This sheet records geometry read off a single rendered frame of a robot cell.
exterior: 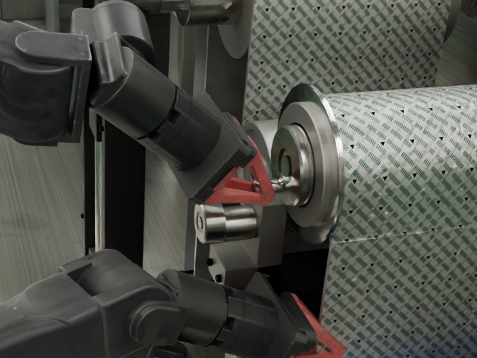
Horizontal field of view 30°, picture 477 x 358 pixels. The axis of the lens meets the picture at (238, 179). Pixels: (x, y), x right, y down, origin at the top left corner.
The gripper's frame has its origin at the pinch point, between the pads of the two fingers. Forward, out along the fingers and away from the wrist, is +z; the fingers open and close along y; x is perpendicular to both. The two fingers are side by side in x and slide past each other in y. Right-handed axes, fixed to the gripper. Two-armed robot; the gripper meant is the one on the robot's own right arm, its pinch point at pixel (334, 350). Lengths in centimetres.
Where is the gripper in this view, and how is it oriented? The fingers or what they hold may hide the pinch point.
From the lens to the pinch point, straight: 87.7
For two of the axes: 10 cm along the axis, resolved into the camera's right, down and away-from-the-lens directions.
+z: 8.1, 3.1, 5.0
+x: 4.9, -8.3, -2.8
